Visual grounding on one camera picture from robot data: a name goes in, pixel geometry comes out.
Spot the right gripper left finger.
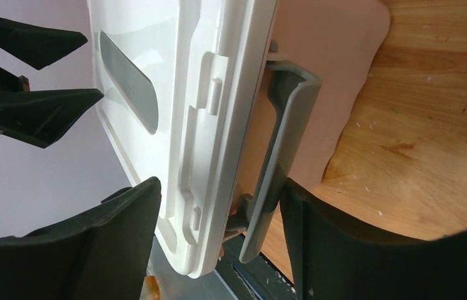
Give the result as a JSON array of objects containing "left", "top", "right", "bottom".
[{"left": 0, "top": 177, "right": 161, "bottom": 299}]

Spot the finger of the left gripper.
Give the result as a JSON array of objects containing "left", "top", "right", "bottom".
[
  {"left": 0, "top": 89, "right": 103, "bottom": 148},
  {"left": 0, "top": 17, "right": 88, "bottom": 70}
]

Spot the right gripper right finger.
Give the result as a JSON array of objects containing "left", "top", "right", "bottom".
[{"left": 280, "top": 179, "right": 467, "bottom": 299}]

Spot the white bin lid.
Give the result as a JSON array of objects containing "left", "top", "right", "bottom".
[{"left": 87, "top": 1, "right": 278, "bottom": 278}]

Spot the pink plastic bin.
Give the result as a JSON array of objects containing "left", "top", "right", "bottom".
[{"left": 272, "top": 1, "right": 390, "bottom": 190}]

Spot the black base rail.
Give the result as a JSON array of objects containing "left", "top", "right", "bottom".
[{"left": 216, "top": 239, "right": 297, "bottom": 299}]

